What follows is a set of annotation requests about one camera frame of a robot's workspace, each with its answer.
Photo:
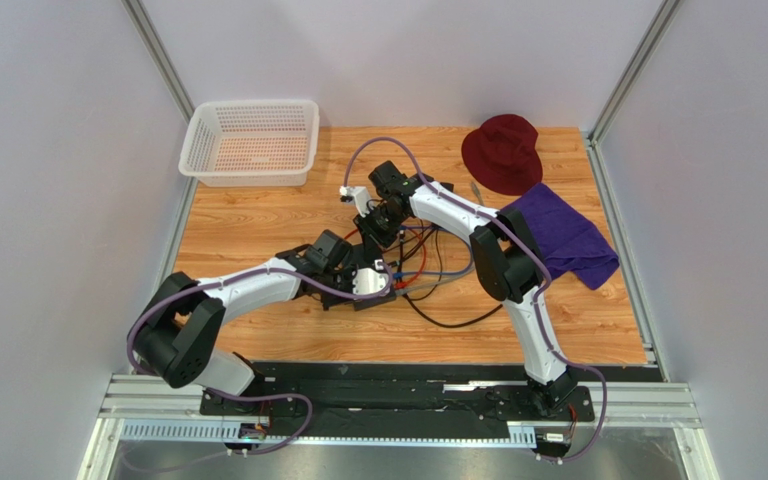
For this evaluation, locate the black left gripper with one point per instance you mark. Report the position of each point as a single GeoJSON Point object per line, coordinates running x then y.
{"type": "Point", "coordinates": [327, 303]}

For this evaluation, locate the black network switch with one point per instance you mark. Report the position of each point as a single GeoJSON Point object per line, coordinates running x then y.
{"type": "Point", "coordinates": [355, 255]}

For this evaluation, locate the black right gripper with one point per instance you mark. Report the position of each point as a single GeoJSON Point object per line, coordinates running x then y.
{"type": "Point", "coordinates": [376, 232]}

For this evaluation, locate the white plastic basket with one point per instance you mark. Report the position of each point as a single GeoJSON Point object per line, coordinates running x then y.
{"type": "Point", "coordinates": [251, 143]}

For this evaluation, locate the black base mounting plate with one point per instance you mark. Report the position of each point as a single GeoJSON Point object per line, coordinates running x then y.
{"type": "Point", "coordinates": [394, 400]}

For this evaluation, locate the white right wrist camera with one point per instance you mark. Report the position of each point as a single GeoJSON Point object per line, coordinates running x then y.
{"type": "Point", "coordinates": [359, 197]}

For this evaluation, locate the aluminium frame rail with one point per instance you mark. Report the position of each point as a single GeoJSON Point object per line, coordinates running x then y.
{"type": "Point", "coordinates": [145, 407]}

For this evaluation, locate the purple cloth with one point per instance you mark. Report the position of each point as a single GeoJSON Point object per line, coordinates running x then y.
{"type": "Point", "coordinates": [568, 241]}

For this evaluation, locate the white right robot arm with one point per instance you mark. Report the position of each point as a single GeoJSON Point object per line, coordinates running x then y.
{"type": "Point", "coordinates": [506, 259]}

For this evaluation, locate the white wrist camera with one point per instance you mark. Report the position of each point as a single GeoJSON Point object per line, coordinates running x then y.
{"type": "Point", "coordinates": [359, 197]}
{"type": "Point", "coordinates": [372, 282]}

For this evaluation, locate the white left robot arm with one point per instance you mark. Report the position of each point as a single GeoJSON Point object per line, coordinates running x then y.
{"type": "Point", "coordinates": [175, 336]}

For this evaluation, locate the dark red bucket hat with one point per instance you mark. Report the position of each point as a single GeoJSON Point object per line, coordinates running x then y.
{"type": "Point", "coordinates": [501, 155]}

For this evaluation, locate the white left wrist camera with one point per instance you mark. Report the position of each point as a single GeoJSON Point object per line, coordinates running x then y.
{"type": "Point", "coordinates": [372, 282]}

